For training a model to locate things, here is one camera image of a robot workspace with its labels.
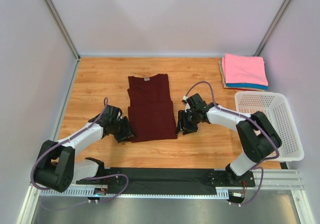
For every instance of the left aluminium frame post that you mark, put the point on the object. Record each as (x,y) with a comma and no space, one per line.
(59,23)

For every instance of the aluminium slotted cable rail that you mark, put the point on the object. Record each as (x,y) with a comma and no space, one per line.
(278,179)

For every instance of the aluminium frame post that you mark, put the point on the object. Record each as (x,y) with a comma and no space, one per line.
(59,23)
(273,25)

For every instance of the blue folded t-shirt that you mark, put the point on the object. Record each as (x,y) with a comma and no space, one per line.
(247,85)

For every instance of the white plastic basket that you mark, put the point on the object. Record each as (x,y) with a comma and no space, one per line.
(276,108)

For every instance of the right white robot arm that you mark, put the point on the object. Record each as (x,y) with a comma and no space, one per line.
(257,136)

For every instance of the right aluminium frame post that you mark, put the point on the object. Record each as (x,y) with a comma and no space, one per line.
(273,25)

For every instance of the pink folded t-shirt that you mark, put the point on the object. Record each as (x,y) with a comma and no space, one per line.
(244,70)

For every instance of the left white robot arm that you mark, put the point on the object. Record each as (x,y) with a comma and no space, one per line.
(55,167)

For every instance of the maroon t-shirt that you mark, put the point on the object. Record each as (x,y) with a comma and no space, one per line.
(151,113)

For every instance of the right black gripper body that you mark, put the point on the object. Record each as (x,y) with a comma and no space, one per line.
(185,121)

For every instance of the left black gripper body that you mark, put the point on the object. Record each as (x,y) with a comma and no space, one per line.
(124,129)

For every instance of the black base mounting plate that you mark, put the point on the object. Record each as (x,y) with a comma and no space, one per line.
(178,181)

